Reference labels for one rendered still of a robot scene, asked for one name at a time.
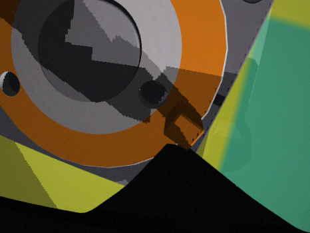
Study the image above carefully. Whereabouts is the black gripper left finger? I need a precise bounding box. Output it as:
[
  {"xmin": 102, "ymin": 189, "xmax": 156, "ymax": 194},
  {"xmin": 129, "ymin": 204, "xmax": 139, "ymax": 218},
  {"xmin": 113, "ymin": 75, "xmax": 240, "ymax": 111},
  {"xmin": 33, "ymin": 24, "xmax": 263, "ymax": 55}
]
[{"xmin": 0, "ymin": 144, "xmax": 190, "ymax": 233}]

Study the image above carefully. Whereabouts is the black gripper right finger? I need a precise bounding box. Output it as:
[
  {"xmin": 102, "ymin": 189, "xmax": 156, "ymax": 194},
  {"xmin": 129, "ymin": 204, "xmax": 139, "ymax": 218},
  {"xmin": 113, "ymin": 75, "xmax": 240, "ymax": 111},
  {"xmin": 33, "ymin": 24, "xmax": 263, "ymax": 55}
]
[{"xmin": 176, "ymin": 145, "xmax": 310, "ymax": 233}]

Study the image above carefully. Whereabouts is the orange round plate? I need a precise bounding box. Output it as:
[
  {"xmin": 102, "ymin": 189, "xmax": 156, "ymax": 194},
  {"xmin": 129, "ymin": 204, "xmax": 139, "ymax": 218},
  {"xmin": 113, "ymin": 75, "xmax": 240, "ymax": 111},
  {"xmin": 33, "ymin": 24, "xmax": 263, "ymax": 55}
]
[{"xmin": 0, "ymin": 0, "xmax": 229, "ymax": 168}]

